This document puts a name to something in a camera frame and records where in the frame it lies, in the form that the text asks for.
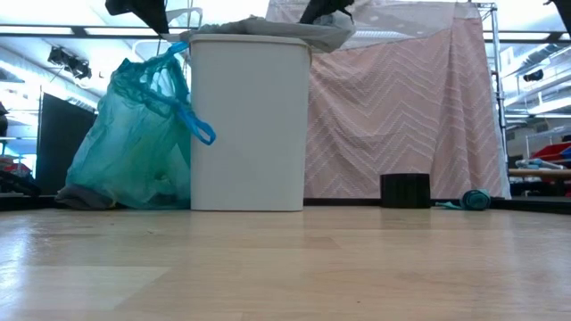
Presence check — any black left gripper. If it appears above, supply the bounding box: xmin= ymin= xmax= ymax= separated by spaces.
xmin=104 ymin=0 xmax=171 ymax=36

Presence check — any grey plastic bag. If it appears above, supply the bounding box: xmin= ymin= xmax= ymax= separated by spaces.
xmin=160 ymin=11 xmax=357 ymax=54

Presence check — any teal drawstring trash bag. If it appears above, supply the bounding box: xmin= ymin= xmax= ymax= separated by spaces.
xmin=65 ymin=41 xmax=218 ymax=210

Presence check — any white plastic trash bin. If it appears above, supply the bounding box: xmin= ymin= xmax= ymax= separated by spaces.
xmin=188 ymin=33 xmax=313 ymax=212

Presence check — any teal trash bag packet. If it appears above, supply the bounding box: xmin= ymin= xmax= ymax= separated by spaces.
xmin=434 ymin=188 xmax=492 ymax=211

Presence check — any black ceiling spotlight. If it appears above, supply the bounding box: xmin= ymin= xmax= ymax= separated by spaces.
xmin=47 ymin=45 xmax=93 ymax=80

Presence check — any pink chevron cloth cover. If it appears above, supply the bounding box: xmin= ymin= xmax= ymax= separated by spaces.
xmin=265 ymin=0 xmax=512 ymax=200

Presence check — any black partition panel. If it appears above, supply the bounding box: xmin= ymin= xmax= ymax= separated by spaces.
xmin=34 ymin=92 xmax=97 ymax=196

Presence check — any grey yellow work glove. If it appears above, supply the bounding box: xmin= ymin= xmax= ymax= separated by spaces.
xmin=55 ymin=183 xmax=116 ymax=210

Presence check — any light blue rolled bundle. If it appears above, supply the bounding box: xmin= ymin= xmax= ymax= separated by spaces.
xmin=514 ymin=158 xmax=567 ymax=171

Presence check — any red storage bin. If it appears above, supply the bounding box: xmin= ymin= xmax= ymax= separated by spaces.
xmin=529 ymin=141 xmax=571 ymax=163

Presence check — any wooden background table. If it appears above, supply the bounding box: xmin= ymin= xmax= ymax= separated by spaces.
xmin=508 ymin=168 xmax=571 ymax=197

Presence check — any grey duct tape roll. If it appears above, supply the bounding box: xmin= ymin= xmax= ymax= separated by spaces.
xmin=379 ymin=172 xmax=432 ymax=210

